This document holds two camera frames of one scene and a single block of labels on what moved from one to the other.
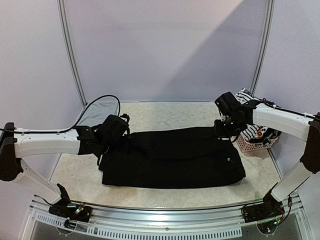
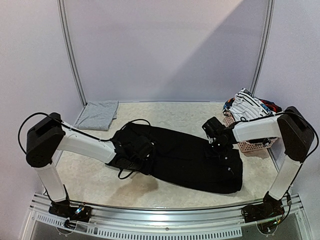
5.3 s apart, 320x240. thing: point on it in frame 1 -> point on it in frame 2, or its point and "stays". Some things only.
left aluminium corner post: [68, 47] stays
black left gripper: [127, 146] -> [146, 170]
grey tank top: [94, 113] stays
